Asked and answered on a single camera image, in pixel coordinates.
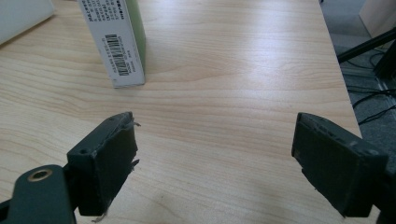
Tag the white and green carton box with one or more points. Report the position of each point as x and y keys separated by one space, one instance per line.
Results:
x=123 y=43

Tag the black metal stand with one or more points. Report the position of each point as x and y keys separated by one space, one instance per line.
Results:
x=373 y=49

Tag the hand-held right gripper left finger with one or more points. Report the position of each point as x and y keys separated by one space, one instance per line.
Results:
x=102 y=168

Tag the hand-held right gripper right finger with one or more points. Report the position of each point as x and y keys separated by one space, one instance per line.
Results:
x=336 y=168

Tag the beige cabinet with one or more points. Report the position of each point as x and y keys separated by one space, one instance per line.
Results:
x=378 y=14

